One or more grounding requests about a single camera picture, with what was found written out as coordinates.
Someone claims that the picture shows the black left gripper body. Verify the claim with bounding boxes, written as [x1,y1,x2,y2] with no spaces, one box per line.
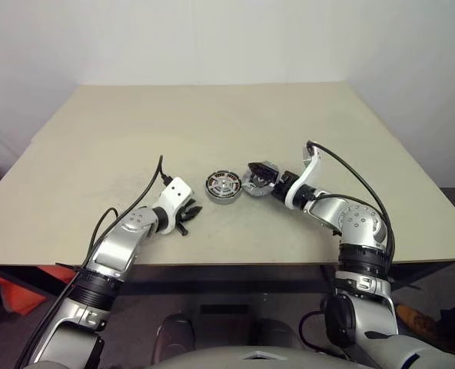
[174,198,198,237]

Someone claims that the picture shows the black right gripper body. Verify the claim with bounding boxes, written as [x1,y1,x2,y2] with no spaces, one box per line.
[271,168,300,203]

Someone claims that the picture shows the silver motor lid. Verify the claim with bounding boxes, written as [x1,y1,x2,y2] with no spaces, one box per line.
[241,160,281,199]

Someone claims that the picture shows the black motor housing copper coils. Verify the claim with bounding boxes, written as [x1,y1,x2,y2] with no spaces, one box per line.
[203,169,243,206]

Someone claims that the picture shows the silver spoked rotor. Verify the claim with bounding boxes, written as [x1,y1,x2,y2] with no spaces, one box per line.
[207,172,240,195]

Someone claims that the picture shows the dark rounded shape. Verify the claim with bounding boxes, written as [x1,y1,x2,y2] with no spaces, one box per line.
[152,312,196,363]

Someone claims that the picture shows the silver robot torso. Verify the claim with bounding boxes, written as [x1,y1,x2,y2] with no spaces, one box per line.
[23,332,455,369]

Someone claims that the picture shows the orange fabric object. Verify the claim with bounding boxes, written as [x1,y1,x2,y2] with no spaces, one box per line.
[0,266,77,317]

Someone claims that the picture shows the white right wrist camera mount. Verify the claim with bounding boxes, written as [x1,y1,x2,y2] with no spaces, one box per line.
[284,141,324,211]

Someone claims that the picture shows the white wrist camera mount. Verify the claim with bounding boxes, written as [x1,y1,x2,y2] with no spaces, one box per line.
[156,177,194,235]
[284,141,324,211]

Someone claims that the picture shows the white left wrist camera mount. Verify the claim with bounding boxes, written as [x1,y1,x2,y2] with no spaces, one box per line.
[156,177,194,235]

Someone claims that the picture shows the black table frame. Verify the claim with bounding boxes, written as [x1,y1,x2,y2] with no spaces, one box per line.
[0,261,455,298]

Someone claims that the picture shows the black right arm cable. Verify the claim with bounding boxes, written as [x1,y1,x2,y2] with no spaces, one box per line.
[306,140,397,278]

